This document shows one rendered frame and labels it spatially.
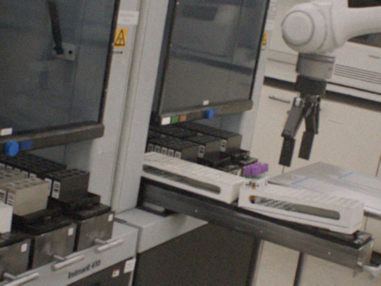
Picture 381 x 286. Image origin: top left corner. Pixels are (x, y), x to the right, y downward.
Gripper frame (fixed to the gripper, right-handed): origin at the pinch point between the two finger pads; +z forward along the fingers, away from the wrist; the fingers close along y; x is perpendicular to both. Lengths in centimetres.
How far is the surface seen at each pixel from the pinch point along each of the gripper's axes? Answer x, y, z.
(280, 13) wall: 127, 292, -24
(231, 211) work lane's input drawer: 11.3, -6.2, 16.5
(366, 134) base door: 41, 230, 27
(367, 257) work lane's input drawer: -22.2, 3.2, 19.7
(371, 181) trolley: -5, 62, 14
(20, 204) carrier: 36, -59, 13
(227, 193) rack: 14.0, -4.5, 12.7
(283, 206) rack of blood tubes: 0.2, -0.2, 12.8
